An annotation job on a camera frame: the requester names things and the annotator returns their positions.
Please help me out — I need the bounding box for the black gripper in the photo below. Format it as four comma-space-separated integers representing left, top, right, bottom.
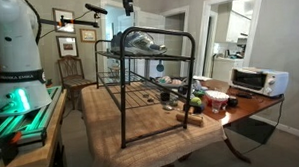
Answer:
121, 0, 135, 17

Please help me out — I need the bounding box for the small gold framed picture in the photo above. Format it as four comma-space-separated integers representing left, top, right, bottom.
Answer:
80, 27, 98, 44

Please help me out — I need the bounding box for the blue measuring spoon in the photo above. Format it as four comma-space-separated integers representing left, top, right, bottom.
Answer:
155, 59, 165, 73

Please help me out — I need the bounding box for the large framed picture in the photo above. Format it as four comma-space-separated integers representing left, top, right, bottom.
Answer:
52, 6, 76, 35

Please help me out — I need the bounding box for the dark framed picture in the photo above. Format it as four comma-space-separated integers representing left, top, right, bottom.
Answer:
56, 35, 80, 59

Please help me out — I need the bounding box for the pink striped cloth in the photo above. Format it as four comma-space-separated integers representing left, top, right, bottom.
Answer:
155, 74, 185, 88

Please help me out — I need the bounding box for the black metal shoe rack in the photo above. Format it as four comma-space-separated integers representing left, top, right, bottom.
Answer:
94, 24, 200, 150

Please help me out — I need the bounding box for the brown wooden chair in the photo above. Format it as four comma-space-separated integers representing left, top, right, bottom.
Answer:
56, 54, 98, 111

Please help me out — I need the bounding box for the black measuring cup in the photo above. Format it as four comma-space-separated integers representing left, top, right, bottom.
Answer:
160, 90, 171, 102

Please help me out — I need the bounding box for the white paper sheet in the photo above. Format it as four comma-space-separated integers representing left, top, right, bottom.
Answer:
191, 74, 213, 82

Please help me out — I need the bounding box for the round metal lid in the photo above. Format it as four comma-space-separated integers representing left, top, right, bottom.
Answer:
161, 104, 174, 112

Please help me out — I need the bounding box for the green toy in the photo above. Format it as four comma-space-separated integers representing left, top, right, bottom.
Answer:
193, 89, 207, 98

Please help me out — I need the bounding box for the white kitchen counter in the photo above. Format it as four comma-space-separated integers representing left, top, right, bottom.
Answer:
211, 54, 247, 83

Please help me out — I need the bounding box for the yellow green ball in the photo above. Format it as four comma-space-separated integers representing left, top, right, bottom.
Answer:
190, 96, 203, 107

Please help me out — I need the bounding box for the small black holder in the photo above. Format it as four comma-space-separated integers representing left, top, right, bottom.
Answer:
190, 104, 207, 115

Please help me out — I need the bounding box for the white red bowl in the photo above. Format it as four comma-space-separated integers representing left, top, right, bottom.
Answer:
204, 89, 230, 108

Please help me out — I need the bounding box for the wooden block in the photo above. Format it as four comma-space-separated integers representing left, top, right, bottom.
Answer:
175, 111, 205, 129

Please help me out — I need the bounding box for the beige woven tablecloth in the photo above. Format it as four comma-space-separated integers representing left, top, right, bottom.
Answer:
77, 80, 228, 167

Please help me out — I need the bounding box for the clear drinking glass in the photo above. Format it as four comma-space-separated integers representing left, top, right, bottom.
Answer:
211, 99, 224, 114

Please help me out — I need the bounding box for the small black mug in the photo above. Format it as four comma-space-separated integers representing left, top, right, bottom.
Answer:
226, 95, 239, 109

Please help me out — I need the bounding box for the black remote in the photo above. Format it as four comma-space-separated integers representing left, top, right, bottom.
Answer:
235, 91, 254, 100

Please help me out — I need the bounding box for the brown wooden dining table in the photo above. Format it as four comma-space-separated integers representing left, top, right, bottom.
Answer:
154, 76, 288, 167

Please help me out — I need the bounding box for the white toaster oven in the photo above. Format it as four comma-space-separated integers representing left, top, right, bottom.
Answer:
228, 66, 290, 100

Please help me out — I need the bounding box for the wooden workbench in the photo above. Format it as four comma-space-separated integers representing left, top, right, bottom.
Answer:
0, 89, 70, 167

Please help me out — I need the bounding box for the black clamp orange tip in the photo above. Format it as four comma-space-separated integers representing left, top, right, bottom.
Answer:
0, 131, 23, 167

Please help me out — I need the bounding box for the black bar camera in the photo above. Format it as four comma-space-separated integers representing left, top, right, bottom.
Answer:
85, 2, 109, 16

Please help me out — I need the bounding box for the white kitchen wall cabinet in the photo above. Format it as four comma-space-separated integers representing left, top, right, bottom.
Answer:
224, 0, 257, 44

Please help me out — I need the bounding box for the aluminium base frame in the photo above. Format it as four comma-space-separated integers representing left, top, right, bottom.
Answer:
0, 86, 65, 148

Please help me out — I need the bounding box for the black toaster power cable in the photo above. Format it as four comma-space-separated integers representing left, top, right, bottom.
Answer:
239, 98, 286, 155

